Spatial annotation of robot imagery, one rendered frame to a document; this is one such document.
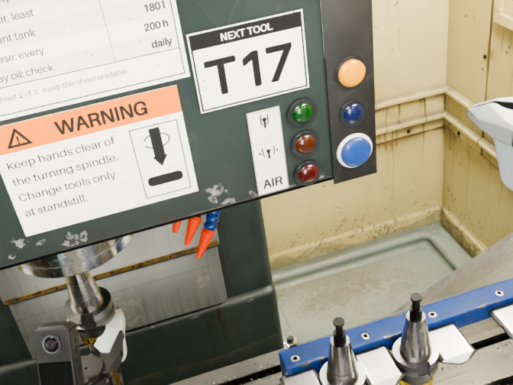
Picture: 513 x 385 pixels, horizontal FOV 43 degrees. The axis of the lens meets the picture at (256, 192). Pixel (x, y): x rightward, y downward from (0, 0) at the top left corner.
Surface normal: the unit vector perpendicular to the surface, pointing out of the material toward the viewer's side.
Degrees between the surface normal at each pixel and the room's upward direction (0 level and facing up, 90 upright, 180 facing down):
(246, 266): 90
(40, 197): 90
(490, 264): 24
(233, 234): 90
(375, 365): 0
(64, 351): 60
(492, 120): 42
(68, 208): 90
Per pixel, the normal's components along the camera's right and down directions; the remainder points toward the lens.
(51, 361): -0.11, 0.07
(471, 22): -0.95, 0.25
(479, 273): -0.50, -0.64
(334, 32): 0.29, 0.50
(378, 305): -0.12, -0.83
